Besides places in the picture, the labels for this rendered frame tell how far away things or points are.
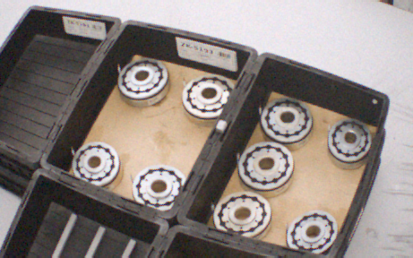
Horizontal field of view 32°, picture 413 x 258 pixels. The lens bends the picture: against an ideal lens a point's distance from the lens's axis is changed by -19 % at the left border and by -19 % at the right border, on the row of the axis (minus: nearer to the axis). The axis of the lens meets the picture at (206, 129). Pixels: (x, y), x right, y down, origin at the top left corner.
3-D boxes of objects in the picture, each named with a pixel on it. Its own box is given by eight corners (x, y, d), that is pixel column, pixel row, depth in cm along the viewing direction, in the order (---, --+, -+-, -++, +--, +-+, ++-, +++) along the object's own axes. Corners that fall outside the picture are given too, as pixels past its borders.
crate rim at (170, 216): (125, 25, 173) (124, 18, 171) (262, 57, 164) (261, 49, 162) (40, 172, 153) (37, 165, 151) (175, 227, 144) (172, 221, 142)
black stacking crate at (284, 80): (265, 89, 172) (262, 52, 163) (386, 131, 163) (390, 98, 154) (183, 251, 151) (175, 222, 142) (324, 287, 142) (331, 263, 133)
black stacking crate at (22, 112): (36, 34, 190) (30, 6, 181) (130, 53, 181) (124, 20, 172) (-32, 152, 169) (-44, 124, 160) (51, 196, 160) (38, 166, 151)
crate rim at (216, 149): (262, 57, 164) (261, 49, 162) (391, 102, 155) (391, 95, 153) (175, 227, 144) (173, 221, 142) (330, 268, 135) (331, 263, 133)
